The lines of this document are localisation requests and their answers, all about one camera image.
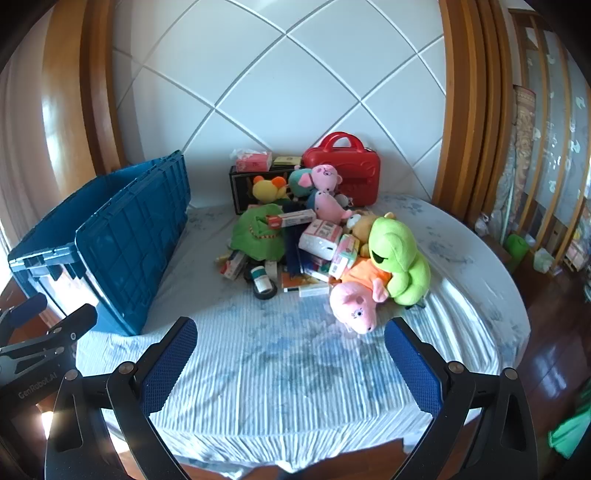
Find red white pill box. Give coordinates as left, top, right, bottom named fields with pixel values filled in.
left=302, top=258, right=333, bottom=282

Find green plush with striped trim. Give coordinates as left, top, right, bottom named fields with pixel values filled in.
left=231, top=203, right=287, bottom=261

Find long white red medicine box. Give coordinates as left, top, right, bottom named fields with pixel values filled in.
left=264, top=209, right=317, bottom=229

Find blue plastic storage crate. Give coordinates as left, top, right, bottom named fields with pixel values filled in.
left=8, top=150, right=191, bottom=337

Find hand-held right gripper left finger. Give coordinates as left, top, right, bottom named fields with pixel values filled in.
left=45, top=316, right=198, bottom=480

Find pink pig plush orange dress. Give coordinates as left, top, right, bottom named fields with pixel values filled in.
left=329, top=256, right=393, bottom=334

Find hanging wall scroll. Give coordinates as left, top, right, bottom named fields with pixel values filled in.
left=492, top=85, right=536, bottom=232

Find pink tissue box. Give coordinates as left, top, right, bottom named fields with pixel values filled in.
left=232, top=148, right=273, bottom=172

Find green cloth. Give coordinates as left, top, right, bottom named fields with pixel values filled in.
left=549, top=406, right=591, bottom=457

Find brown bear plush toy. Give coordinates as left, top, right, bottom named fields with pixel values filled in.
left=344, top=211, right=398, bottom=259

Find yellow duck plush toy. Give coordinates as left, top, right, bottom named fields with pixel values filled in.
left=252, top=174, right=289, bottom=204

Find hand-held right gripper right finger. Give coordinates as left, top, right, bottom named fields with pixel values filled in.
left=385, top=316, right=541, bottom=480

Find pink pig plush green body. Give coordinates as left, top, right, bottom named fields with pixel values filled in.
left=288, top=164, right=343, bottom=197

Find green bin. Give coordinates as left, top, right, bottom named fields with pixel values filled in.
left=505, top=234, right=531, bottom=273

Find black gift box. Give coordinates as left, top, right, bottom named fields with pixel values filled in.
left=229, top=165, right=305, bottom=215

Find white curtain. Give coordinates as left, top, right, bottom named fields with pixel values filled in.
left=0, top=60, right=51, bottom=259

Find white quilted headboard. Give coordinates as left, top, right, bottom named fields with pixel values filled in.
left=113, top=0, right=446, bottom=217

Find pink white tissue pack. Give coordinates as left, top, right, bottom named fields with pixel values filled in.
left=298, top=219, right=343, bottom=258

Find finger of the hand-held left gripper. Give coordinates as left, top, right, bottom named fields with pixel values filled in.
left=0, top=304, right=99, bottom=370
left=0, top=294, right=48, bottom=330

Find wooden headboard frame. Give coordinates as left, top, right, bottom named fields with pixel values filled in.
left=431, top=0, right=513, bottom=227
left=44, top=0, right=130, bottom=176

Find red hard case with handle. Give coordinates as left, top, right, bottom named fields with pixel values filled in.
left=301, top=131, right=382, bottom=208

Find colourful snack packet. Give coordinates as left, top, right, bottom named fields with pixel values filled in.
left=329, top=234, right=361, bottom=280

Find green frog plush toy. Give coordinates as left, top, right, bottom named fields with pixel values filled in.
left=367, top=216, right=431, bottom=306

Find wooden glass partition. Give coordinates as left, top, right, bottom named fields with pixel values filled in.
left=508, top=9, right=591, bottom=278

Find white green medicine bottle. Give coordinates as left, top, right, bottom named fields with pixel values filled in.
left=249, top=265, right=273, bottom=294

